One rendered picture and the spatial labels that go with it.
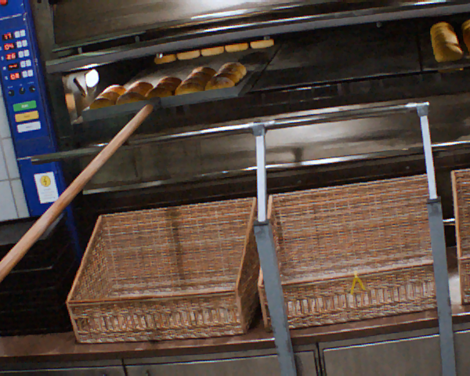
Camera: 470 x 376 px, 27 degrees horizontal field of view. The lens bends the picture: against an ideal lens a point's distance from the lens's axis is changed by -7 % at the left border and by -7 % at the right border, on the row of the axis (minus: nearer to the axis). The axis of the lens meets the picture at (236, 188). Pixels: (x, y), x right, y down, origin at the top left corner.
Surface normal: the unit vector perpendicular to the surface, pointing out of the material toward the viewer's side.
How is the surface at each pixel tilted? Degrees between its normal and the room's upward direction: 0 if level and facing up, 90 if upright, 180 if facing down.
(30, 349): 0
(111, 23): 70
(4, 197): 90
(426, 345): 91
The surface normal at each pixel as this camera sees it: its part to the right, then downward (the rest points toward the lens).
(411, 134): -0.22, -0.04
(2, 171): -0.16, 0.31
